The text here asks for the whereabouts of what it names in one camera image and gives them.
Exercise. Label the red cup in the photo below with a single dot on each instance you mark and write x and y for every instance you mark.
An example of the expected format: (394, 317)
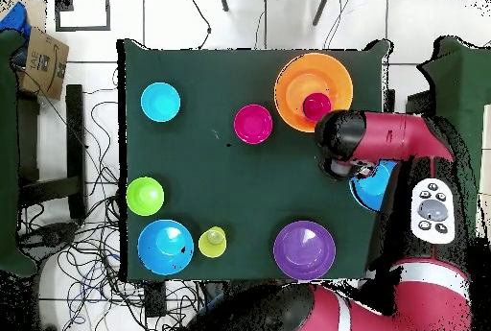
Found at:
(314, 105)

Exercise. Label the large purple bowl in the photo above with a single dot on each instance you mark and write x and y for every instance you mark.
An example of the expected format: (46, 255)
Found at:
(304, 250)

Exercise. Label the large orange bowl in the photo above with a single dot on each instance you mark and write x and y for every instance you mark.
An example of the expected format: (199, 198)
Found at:
(303, 74)

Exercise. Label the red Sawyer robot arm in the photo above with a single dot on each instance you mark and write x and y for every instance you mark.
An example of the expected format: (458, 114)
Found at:
(395, 135)

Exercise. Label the small red bowl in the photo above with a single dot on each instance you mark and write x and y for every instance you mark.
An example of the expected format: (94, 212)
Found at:
(253, 124)

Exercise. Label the green covered side table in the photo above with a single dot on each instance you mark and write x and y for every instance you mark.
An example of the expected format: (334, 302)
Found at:
(460, 77)
(7, 154)

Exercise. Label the dark green tablecloth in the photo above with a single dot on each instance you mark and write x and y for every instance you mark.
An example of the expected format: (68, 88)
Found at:
(215, 177)

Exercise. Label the yellow cup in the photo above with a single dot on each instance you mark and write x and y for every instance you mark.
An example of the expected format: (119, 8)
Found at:
(212, 242)

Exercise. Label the small light blue bowl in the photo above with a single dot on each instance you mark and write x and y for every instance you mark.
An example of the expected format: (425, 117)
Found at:
(160, 102)

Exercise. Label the small green bowl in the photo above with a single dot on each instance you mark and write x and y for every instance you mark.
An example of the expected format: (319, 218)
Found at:
(145, 196)

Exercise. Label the black power box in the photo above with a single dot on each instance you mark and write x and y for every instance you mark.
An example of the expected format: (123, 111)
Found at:
(155, 298)

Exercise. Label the black stand base with knob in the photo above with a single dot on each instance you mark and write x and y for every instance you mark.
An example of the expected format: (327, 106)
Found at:
(50, 237)

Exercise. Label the cardboard box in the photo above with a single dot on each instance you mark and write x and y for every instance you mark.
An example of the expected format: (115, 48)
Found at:
(44, 66)

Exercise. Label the blue cloth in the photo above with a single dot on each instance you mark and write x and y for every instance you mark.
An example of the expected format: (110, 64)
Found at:
(17, 20)

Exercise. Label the black bench frame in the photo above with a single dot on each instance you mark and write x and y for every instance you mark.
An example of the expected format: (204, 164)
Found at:
(74, 135)

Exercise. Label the black square floor frame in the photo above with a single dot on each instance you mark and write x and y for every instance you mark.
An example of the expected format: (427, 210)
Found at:
(63, 1)

